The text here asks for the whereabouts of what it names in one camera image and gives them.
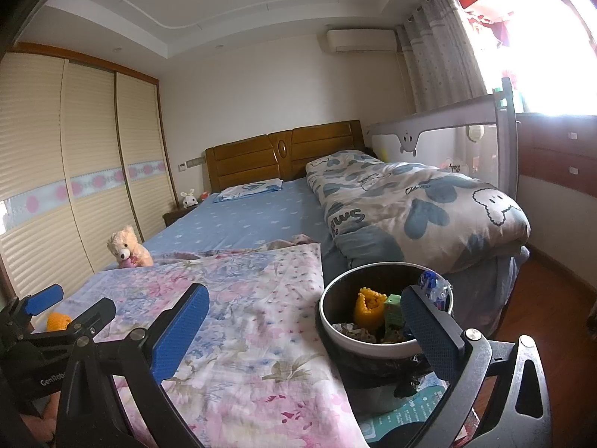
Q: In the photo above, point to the green snack packet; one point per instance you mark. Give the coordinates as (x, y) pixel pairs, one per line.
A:
(395, 315)

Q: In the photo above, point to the grey quilt with blue hearts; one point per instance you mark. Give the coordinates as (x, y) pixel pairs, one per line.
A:
(419, 196)

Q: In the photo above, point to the grey mesh bed rail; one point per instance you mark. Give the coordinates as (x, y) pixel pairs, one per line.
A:
(443, 142)

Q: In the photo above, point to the beige pink cloth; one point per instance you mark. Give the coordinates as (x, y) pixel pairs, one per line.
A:
(291, 241)

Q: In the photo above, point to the white wall air conditioner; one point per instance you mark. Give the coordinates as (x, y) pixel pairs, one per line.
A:
(361, 41)

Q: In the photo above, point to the red brown drawer cabinet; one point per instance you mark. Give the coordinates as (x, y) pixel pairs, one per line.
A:
(559, 158)

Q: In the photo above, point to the cream sliding door wardrobe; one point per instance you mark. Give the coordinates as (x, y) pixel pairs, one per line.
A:
(46, 149)

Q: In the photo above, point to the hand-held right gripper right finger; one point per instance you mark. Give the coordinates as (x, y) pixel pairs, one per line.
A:
(429, 333)

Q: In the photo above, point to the black round trash bin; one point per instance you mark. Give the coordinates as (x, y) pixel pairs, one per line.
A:
(373, 350)

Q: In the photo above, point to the dark blue plastic wrapper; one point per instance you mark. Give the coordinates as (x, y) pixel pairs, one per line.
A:
(431, 289)

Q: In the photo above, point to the grey dotted curtain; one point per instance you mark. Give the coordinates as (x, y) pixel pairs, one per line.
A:
(438, 56)

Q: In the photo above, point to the blue white pillow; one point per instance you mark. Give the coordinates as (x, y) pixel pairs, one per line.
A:
(247, 191)

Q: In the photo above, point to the red hanging cloth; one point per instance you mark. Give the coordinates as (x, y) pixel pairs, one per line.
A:
(485, 14)

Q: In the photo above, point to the wooden headboard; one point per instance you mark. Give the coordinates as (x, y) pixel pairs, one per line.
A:
(252, 158)

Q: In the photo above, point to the dark wooden nightstand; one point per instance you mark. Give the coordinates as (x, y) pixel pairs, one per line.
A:
(175, 217)

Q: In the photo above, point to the white bunny toy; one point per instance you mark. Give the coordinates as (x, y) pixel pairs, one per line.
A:
(189, 199)

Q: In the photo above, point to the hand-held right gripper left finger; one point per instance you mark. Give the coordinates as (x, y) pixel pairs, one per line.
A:
(179, 331)

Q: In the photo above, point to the orange foam fruit net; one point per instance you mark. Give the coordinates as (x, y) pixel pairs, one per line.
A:
(369, 310)
(58, 322)

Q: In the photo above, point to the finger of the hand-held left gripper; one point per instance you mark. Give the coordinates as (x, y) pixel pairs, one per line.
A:
(93, 317)
(44, 297)

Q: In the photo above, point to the teal printed box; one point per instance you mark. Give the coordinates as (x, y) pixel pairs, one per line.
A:
(410, 415)

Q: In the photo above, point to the floral pink blanket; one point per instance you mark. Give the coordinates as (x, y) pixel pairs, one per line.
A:
(261, 312)

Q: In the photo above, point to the person's left hand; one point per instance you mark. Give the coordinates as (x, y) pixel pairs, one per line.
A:
(39, 422)

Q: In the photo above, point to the cream teddy bear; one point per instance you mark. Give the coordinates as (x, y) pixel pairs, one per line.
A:
(122, 247)

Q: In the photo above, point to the bed with blue sheet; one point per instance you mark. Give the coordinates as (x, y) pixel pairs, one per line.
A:
(242, 214)

